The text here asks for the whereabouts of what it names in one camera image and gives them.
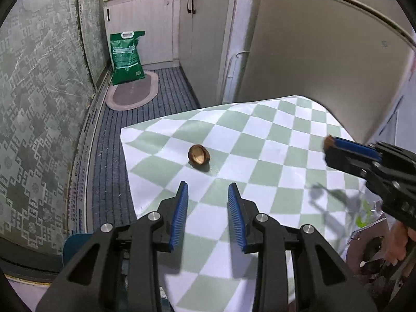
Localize white tall cabinet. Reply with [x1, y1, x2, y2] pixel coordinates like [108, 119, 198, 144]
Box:
[178, 0, 264, 108]

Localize grey refrigerator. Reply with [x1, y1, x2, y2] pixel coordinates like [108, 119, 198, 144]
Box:
[237, 0, 416, 147]

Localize green rice bag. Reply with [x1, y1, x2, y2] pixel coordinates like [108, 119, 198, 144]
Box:
[109, 31, 146, 85]

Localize brown nut shell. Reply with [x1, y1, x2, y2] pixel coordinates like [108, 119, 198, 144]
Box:
[188, 144, 211, 167]

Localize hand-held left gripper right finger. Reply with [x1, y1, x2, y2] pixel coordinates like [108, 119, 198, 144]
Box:
[227, 183, 379, 312]

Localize white low cabinet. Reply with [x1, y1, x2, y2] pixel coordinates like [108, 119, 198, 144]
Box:
[103, 0, 182, 67]

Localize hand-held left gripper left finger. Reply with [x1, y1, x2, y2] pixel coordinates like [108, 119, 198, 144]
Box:
[35, 181, 190, 312]

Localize large patterned mattress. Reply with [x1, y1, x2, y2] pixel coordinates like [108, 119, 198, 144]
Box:
[0, 0, 98, 257]

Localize striped grey floor mat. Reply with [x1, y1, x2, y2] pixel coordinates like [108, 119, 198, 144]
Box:
[91, 66, 200, 225]

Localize grey plastic garbage bag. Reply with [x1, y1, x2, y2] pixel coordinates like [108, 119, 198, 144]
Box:
[344, 198, 407, 287]

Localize grey oval floor mat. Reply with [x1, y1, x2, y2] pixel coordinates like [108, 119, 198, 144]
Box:
[105, 70, 160, 112]

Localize narrow patterned mattress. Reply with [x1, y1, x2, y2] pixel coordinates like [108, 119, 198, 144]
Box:
[78, 0, 109, 85]

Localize blue stool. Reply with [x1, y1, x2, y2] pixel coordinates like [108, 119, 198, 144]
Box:
[62, 232, 95, 267]

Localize green white checkered tablecloth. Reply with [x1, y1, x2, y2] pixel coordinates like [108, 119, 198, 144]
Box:
[120, 95, 391, 312]

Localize white metal frame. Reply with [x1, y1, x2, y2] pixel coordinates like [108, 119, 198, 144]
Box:
[227, 50, 251, 82]

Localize person's right hand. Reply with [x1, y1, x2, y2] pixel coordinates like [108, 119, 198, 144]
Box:
[385, 219, 412, 265]

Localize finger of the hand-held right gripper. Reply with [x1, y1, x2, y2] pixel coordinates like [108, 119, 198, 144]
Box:
[325, 147, 374, 178]
[334, 137, 383, 162]

